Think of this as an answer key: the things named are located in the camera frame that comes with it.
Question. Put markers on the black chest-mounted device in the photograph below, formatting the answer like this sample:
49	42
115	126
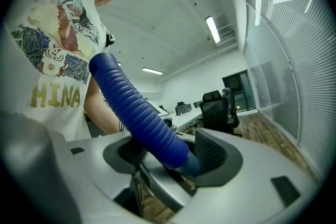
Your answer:
110	39

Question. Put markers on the blue mop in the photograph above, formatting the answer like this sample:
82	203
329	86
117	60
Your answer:
136	112

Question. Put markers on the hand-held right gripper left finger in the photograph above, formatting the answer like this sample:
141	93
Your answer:
92	165

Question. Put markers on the dark glass door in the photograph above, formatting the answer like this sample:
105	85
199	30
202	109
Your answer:
244	86

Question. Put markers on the long ceiling light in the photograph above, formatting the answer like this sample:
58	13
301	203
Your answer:
152	70
212	30

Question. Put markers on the ceiling vent grille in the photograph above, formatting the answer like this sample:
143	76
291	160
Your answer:
225	29

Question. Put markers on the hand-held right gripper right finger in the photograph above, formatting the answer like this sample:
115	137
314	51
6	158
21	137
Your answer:
249	191

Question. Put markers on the wooden plank floor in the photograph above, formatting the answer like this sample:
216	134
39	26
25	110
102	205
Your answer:
262	133

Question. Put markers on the white desk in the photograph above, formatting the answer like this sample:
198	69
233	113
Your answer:
183	119

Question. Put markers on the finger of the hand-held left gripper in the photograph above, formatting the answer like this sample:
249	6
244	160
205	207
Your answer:
39	178

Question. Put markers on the white venetian blinds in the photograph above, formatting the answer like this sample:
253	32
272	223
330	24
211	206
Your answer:
302	60

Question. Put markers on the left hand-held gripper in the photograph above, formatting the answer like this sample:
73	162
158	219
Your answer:
160	111

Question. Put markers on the person's left forearm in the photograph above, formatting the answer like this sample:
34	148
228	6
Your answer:
99	110

